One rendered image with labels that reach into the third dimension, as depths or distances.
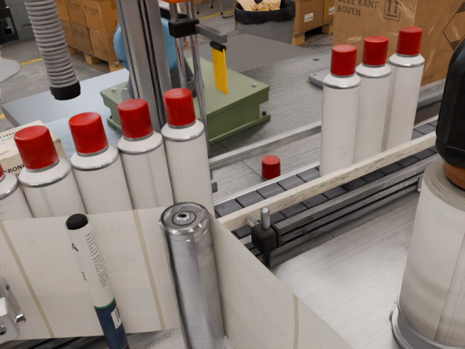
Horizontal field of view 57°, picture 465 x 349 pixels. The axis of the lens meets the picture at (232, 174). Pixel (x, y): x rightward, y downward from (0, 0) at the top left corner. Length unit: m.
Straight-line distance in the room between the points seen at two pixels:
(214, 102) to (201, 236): 0.63
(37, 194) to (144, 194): 0.12
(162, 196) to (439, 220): 0.30
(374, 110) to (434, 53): 0.45
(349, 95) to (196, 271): 0.37
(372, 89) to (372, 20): 0.45
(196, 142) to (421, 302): 0.28
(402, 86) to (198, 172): 0.35
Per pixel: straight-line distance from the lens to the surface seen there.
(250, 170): 0.81
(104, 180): 0.47
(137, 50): 0.60
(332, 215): 0.66
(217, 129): 0.91
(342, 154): 0.65
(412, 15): 1.01
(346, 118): 0.63
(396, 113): 0.73
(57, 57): 0.54
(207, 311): 0.37
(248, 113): 0.96
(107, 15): 3.95
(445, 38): 1.12
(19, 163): 0.87
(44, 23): 0.53
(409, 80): 0.71
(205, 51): 1.54
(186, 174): 0.51
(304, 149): 0.87
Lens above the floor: 1.26
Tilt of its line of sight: 33 degrees down
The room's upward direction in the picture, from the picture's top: 5 degrees counter-clockwise
